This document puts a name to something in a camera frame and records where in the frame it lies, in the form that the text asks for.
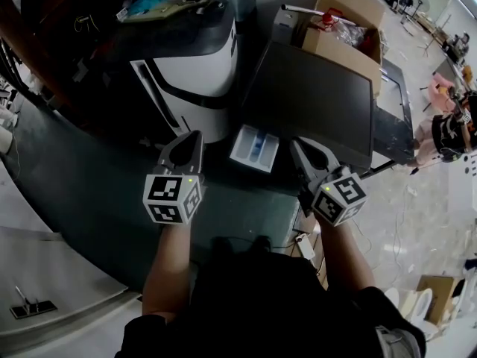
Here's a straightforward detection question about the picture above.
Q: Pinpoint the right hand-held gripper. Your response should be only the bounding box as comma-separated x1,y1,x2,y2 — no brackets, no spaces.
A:
288,136,369,227

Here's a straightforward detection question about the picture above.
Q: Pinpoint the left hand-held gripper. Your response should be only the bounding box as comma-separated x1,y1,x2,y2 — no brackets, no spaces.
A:
142,130,206,225

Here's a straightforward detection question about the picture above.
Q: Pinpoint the white detergent drawer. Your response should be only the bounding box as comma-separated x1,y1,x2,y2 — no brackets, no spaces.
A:
229,124,280,174

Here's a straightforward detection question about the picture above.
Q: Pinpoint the person's right forearm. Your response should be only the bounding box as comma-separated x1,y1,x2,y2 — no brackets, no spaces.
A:
318,216,376,294

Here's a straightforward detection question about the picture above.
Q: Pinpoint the person's left forearm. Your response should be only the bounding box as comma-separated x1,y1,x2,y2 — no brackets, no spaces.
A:
141,222,193,324

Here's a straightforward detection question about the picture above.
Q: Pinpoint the white toilet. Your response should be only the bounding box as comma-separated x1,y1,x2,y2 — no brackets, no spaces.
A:
383,287,435,330

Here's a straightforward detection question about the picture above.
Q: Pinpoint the black washing machine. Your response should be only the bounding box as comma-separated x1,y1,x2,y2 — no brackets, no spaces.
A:
238,40,376,171

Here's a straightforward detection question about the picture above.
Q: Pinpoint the black low table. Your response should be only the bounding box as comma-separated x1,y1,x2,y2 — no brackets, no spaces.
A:
372,57,415,171

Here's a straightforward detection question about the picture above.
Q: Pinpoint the white and black appliance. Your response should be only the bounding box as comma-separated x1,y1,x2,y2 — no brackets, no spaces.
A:
111,0,239,145

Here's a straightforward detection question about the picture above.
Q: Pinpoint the person's right black shoe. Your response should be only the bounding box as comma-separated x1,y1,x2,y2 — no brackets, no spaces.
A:
251,235,273,253

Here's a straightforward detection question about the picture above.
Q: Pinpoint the grey box blue label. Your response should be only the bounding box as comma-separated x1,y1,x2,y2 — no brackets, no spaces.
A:
271,5,321,48

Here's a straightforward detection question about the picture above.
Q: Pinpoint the pink chair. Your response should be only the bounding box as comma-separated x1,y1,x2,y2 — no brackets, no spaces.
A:
420,72,456,113

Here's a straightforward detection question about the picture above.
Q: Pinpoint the olive flat board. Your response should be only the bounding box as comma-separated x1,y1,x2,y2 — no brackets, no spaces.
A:
116,0,215,24

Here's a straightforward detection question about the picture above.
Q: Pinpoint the red spray bottle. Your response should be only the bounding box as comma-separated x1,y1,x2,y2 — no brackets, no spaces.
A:
320,7,344,33

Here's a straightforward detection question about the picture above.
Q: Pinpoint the white cabinet with dark holes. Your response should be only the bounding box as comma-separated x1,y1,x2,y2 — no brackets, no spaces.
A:
446,153,477,219

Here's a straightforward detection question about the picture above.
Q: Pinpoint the person's black clothing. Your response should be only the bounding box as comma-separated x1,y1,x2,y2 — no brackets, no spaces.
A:
113,250,428,358

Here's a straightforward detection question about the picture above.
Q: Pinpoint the blue cloth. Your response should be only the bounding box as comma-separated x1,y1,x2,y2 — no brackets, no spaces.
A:
128,0,171,16

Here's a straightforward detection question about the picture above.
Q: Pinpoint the cardboard box with toilet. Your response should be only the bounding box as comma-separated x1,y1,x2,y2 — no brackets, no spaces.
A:
415,274,461,326

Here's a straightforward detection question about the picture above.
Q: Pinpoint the black metal bracket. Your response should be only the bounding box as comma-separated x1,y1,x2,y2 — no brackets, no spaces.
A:
9,285,59,319

